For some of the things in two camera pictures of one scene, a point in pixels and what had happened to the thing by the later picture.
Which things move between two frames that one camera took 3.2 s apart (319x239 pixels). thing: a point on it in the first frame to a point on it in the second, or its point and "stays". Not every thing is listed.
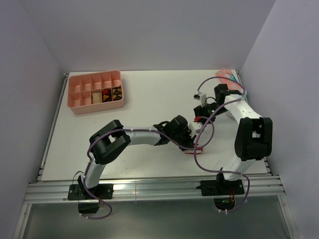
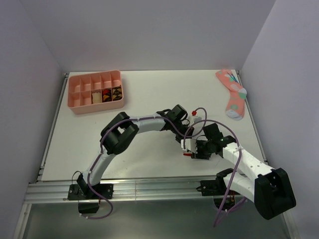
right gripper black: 200,110 to 199,156
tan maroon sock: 96,97 stays
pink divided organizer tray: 80,87 stays
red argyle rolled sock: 106,94 stays
